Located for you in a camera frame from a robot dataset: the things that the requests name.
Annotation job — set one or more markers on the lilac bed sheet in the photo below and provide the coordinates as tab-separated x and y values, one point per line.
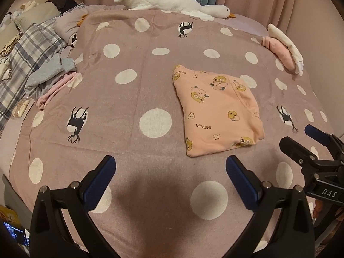
16	139

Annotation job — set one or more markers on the small lit screen device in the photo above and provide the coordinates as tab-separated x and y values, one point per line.
16	233

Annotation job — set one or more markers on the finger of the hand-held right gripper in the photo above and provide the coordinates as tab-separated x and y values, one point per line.
317	134
295	150

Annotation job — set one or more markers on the light pink garment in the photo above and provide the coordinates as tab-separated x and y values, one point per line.
56	88

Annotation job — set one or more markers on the person's right hand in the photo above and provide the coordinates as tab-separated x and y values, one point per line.
317	209

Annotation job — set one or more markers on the dark pillow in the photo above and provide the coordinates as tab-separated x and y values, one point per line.
63	2

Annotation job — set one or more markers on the grey plaid cloth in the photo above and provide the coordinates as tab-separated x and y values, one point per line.
24	56

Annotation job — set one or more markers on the white folded cloth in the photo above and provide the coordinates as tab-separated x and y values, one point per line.
289	44

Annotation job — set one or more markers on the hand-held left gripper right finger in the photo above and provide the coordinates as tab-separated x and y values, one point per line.
240	182

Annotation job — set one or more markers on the grey garment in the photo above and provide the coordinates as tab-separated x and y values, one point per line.
48	74

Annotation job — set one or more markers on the grey pillow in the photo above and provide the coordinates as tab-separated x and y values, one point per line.
68	22

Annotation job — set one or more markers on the mauve polka dot blanket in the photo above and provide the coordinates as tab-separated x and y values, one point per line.
94	99

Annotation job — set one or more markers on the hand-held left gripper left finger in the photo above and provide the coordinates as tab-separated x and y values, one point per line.
99	182

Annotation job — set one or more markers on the brown patterned cloth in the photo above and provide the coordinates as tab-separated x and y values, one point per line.
9	45

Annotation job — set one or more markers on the beige pillow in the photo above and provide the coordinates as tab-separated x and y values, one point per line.
35	16

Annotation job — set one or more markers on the pink cartoon print shirt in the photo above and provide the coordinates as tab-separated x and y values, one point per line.
215	113

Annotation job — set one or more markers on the white goose plush toy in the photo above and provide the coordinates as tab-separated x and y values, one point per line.
166	1

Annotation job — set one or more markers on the small beige packet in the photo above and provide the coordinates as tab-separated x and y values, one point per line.
22	107

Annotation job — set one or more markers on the small stuffed toy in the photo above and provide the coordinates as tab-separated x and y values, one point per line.
28	5

